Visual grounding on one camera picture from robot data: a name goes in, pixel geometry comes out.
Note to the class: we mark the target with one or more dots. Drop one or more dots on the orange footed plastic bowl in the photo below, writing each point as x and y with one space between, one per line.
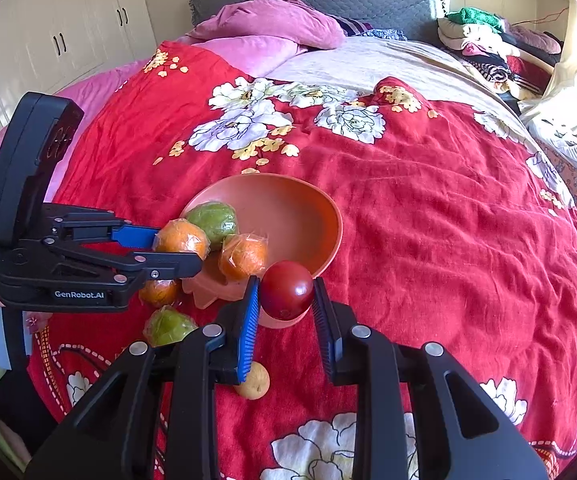
288 220

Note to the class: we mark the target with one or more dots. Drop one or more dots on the striped pillow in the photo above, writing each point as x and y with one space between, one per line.
351 25

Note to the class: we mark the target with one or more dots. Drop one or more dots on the orange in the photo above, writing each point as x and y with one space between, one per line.
160 292
243 257
181 237

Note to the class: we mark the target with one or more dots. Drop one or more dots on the green citrus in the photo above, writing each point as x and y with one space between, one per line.
214 221
168 327

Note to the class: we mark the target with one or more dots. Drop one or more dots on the cream wardrobe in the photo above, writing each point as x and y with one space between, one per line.
43 20

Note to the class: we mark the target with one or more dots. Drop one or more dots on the red floral blanket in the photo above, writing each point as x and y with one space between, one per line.
418 235

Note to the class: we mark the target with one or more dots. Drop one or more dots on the red tomato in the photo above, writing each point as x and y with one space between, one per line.
287 290

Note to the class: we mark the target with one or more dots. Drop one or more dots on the dark cloth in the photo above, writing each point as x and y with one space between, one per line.
23 410

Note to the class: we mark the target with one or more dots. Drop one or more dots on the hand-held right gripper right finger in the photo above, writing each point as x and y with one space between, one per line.
324 332

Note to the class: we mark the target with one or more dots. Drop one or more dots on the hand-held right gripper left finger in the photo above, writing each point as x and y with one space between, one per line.
247 332

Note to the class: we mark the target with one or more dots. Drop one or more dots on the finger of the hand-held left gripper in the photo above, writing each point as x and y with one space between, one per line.
168 265
136 236

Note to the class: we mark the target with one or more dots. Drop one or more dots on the blue patterned cloth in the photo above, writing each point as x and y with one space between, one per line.
386 34

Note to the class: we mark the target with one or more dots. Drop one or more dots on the small yellow longan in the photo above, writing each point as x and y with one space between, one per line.
258 380

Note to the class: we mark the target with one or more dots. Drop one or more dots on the floral patterned cloth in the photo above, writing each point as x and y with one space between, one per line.
568 180

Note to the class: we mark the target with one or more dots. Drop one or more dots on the pink folded quilt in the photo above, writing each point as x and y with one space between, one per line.
268 20

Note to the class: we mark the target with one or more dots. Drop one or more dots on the beige bed sheet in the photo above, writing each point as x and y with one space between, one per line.
368 60

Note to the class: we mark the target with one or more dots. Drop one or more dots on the pile of folded clothes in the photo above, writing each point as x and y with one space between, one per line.
488 55

